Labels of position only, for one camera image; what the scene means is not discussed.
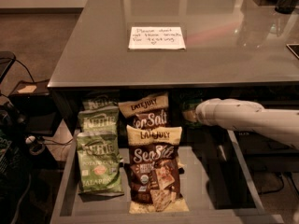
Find middle green Kettle chip bag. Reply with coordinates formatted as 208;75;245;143
78;106;119;133

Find brown late july bag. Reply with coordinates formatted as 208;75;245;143
119;92;170;130
126;126;189;214

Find grey glossy counter cabinet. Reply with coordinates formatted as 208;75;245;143
49;0;299;128

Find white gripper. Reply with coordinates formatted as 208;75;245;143
182;98;234;129

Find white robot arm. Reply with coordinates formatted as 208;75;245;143
183;98;299;149

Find grey open bottom drawer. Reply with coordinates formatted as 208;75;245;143
50;126;284;224

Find rear green Kettle chip bag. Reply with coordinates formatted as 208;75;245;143
82;91;120;110

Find black cable on floor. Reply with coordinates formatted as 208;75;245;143
0;57;38;84

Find front green Kettle chip bag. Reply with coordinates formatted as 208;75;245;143
77;131;123;196

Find black equipment at left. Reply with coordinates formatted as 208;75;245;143
0;101;34;224

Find dark side table with note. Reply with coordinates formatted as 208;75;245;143
8;80;55;136

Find green kettle chip bag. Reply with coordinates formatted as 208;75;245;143
77;131;123;196
78;106;119;133
82;91;120;110

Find small green rice chip bag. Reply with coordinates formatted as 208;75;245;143
179;93;203;129

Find rear brown Late July bag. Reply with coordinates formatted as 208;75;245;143
119;92;170;130

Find front brown Late July bag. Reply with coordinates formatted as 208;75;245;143
126;126;189;214

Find white handwritten paper note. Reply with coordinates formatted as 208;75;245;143
128;27;186;49

